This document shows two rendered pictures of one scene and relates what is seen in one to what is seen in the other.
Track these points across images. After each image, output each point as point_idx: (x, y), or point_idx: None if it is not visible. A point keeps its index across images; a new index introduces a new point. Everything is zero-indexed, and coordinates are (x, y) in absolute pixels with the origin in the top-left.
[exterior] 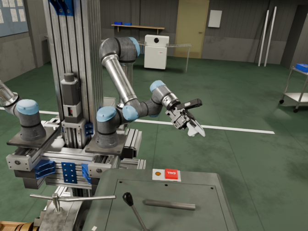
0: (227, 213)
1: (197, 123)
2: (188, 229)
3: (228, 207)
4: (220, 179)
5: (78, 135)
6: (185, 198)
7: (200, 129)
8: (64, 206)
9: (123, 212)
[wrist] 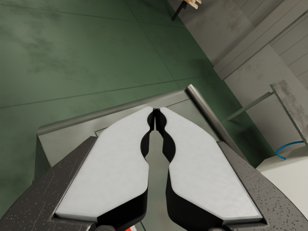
0: (148, 105)
1: (145, 160)
2: None
3: (135, 104)
4: (58, 123)
5: None
6: (165, 177)
7: (190, 121)
8: None
9: None
